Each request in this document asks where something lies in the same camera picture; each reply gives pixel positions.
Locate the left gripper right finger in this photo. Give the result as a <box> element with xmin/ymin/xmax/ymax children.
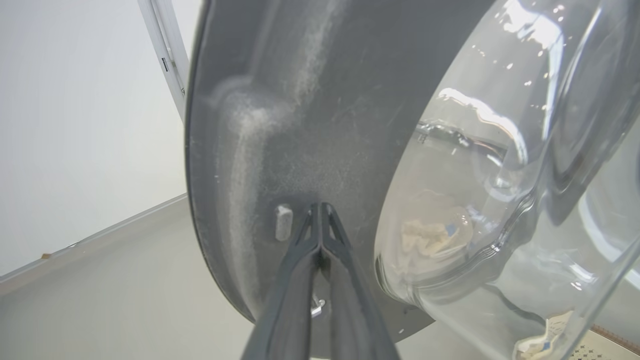
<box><xmin>320</xmin><ymin>202</ymin><xmax>401</xmax><ymax>360</ymax></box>

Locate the cream perforated laundry basket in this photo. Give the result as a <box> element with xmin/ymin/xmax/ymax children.
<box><xmin>570</xmin><ymin>325</ymin><xmax>640</xmax><ymax>360</ymax></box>

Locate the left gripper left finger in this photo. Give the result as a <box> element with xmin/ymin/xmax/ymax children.
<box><xmin>241</xmin><ymin>202</ymin><xmax>321</xmax><ymax>360</ymax></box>

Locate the grey washing machine door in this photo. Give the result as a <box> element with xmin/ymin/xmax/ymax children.
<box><xmin>185</xmin><ymin>0</ymin><xmax>640</xmax><ymax>360</ymax></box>

